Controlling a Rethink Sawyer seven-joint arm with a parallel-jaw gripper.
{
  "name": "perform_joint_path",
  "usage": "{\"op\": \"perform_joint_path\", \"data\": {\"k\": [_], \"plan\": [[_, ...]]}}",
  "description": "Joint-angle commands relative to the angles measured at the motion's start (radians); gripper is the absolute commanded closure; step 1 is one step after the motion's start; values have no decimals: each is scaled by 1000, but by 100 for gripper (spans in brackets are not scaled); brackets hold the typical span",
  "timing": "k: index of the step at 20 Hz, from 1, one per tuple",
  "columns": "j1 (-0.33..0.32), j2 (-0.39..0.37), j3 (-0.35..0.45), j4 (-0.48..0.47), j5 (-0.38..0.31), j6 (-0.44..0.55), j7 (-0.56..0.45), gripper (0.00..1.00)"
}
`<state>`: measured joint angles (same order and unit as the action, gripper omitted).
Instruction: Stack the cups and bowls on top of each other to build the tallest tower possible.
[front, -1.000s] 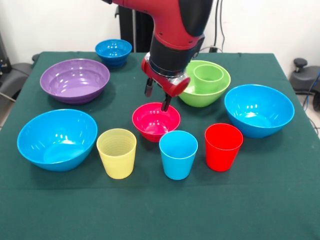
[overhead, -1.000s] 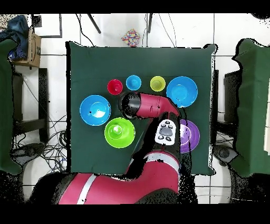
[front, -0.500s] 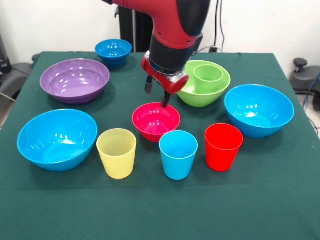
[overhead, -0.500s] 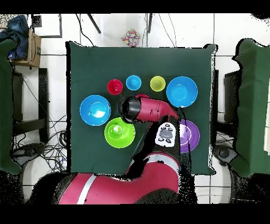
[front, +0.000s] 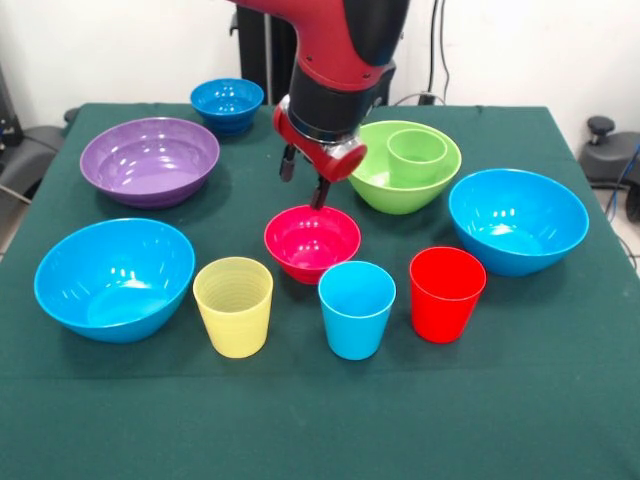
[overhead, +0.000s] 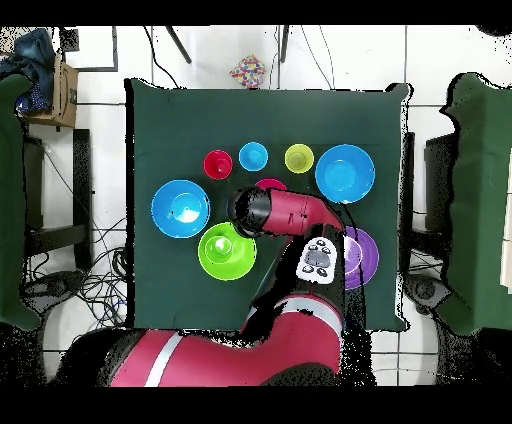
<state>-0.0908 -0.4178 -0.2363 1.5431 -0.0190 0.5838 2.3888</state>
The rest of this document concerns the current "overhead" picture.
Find light blue cup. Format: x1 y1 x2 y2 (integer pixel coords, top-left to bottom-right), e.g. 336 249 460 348
238 141 270 173

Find green cloth side table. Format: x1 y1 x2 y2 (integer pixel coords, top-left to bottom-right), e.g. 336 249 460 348
0 73 43 331
433 72 512 337

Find cardboard box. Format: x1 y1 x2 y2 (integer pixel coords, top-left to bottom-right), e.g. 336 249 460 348
23 59 80 129

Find red cup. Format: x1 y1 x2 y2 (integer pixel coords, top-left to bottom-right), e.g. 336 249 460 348
202 149 234 181

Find colourful patterned box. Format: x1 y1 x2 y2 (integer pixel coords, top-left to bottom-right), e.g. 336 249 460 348
229 54 268 90

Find black cable tangle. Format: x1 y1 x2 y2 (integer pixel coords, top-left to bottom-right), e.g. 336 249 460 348
23 215 133 329

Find green bowl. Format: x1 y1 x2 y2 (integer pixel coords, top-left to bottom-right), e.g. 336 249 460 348
197 222 258 282

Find grey pedestal foot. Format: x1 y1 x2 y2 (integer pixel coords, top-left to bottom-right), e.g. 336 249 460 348
403 273 450 314
21 270 86 307

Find yellow cup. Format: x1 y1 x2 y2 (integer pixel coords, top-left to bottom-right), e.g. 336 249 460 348
284 143 315 175

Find green cup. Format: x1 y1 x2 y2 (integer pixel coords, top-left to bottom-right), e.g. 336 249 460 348
204 235 234 265

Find pink bowl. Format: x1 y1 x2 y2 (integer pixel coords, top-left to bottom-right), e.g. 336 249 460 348
254 178 288 192

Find large light blue bowl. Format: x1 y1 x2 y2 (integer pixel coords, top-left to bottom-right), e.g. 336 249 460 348
314 144 376 205
150 179 212 240

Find black tripod leg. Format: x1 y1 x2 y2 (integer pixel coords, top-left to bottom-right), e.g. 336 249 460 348
164 25 193 65
279 25 291 64

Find purple bowl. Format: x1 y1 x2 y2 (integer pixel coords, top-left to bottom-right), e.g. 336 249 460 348
342 225 380 291

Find black stool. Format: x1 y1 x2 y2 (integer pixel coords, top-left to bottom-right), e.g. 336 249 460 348
423 132 460 234
23 128 94 271

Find dark green tablecloth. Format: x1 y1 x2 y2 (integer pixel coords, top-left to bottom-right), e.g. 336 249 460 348
125 77 413 333

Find blue denim cloth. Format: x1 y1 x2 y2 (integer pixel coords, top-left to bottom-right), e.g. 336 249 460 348
0 27 56 115

